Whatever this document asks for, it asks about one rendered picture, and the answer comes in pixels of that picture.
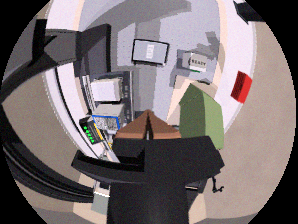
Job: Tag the white ready button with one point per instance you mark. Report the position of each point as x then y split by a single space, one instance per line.
191 61

